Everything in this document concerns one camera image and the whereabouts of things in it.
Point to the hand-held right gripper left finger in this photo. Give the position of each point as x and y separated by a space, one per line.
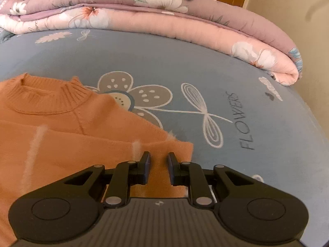
147 168

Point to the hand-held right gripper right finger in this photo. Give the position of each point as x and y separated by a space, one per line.
171 169

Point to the orange striped sweater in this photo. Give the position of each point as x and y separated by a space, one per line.
77 139

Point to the bed with blue floral sheet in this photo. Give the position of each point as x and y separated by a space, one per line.
231 69

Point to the pink floral quilt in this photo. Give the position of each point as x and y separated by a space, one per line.
128 7

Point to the blue pillow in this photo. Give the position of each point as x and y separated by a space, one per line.
3 37

